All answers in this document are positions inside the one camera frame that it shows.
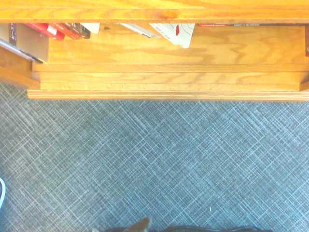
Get thin white leaning books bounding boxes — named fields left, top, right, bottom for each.
left=119, top=23, right=162, bottom=39

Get wooden bookshelf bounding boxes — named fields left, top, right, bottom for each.
left=0, top=0, right=309, bottom=102

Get white book with red lips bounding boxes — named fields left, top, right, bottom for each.
left=149, top=23, right=196, bottom=49

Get plain white book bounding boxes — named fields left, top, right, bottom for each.
left=81, top=23, right=100, bottom=34

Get brown and black book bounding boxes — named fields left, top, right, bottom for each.
left=74, top=23, right=91, bottom=40

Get dark orange book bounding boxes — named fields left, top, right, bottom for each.
left=57, top=23, right=84, bottom=40

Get flat book with dark spine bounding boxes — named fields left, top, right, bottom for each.
left=198, top=23, right=309, bottom=27

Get large tan book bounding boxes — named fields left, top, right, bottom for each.
left=15, top=23, right=50, bottom=63

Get brown hardcover book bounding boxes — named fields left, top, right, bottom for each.
left=0, top=23, right=44, bottom=64

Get white chair base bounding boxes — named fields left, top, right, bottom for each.
left=0, top=177, right=6, bottom=209

